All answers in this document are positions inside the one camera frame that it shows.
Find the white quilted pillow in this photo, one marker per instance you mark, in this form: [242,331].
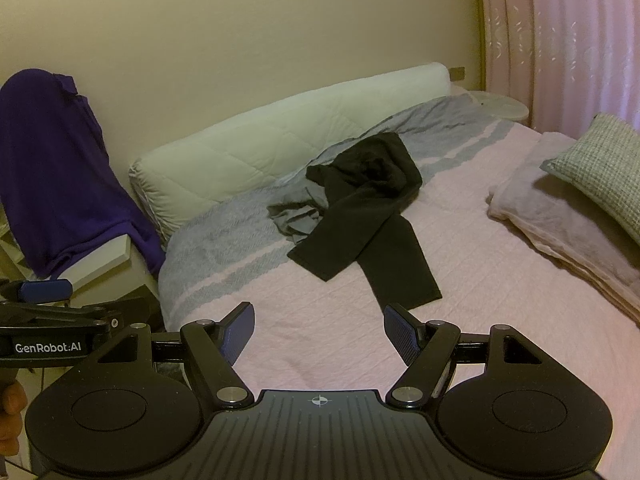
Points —
[240,145]

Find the pink curtain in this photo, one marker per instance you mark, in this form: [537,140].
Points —
[565,35]

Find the white round side table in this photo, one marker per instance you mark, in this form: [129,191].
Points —
[500,105]

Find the wall socket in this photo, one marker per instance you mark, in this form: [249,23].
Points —
[457,73]

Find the grey cloth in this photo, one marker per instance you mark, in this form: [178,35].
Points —
[295,215]

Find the folded pink blanket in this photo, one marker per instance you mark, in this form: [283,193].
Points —
[540,210]

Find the person's left hand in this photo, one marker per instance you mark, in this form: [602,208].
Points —
[11,410]

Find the light green folded cloth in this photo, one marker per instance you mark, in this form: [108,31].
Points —
[600,165]

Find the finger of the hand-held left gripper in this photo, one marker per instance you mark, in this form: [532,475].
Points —
[75,316]
[45,290]

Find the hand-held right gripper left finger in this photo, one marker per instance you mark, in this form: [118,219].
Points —
[239,334]

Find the purple shirt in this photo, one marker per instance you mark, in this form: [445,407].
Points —
[55,170]

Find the black pants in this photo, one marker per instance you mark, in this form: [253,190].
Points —
[360,200]

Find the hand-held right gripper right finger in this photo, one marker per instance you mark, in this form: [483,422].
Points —
[400,334]

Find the white chair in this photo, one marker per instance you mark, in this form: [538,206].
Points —
[100,260]

